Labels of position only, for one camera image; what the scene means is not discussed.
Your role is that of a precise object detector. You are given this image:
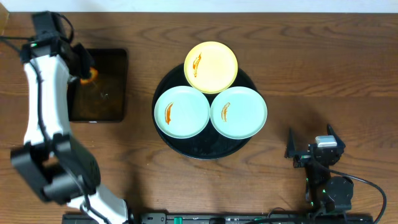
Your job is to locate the pale green plate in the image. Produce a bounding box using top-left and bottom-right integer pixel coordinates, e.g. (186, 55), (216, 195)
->
(154, 86), (210, 139)
(210, 86), (268, 139)

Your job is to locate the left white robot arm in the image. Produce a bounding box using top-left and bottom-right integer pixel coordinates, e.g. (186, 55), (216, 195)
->
(11, 11), (133, 223)

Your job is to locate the round black serving tray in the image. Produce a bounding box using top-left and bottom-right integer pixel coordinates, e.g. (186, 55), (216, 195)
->
(152, 63), (265, 160)

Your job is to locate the black rectangular water tray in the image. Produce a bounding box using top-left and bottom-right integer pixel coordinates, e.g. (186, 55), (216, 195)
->
(67, 49), (128, 123)

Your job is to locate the orange and green sponge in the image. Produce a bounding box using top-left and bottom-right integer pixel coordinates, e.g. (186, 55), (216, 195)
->
(80, 67), (98, 85)

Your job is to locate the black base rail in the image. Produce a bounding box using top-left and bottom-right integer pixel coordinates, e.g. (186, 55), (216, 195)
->
(61, 212), (374, 224)

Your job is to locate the yellow plate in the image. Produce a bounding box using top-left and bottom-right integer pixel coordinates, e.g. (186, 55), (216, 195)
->
(183, 41), (238, 94)

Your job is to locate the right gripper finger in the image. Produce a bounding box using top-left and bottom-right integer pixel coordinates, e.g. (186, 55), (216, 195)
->
(284, 128), (296, 158)
(326, 124), (346, 149)

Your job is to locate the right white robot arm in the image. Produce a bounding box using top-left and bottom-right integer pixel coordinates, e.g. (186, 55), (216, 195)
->
(284, 125), (354, 219)

